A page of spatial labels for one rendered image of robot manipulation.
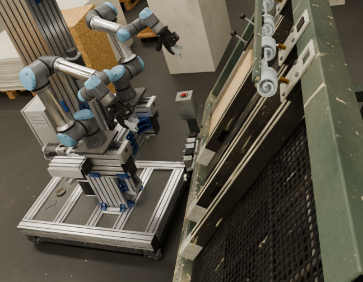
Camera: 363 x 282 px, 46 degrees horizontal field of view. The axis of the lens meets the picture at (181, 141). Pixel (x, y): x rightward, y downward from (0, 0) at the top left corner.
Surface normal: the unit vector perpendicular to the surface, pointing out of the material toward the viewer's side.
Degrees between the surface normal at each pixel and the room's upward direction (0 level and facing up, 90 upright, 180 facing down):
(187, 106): 90
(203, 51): 90
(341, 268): 54
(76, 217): 0
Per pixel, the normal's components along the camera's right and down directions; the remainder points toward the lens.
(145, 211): -0.26, -0.76
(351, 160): 0.36, -0.67
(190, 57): -0.31, 0.65
